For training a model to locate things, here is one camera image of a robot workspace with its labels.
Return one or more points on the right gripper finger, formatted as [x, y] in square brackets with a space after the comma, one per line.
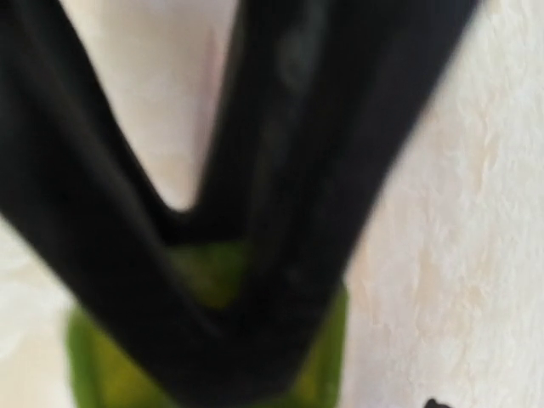
[433, 403]

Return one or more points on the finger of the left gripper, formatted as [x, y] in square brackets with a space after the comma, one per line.
[70, 184]
[351, 78]

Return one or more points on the green weekly pill organizer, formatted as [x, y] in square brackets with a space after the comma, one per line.
[225, 332]

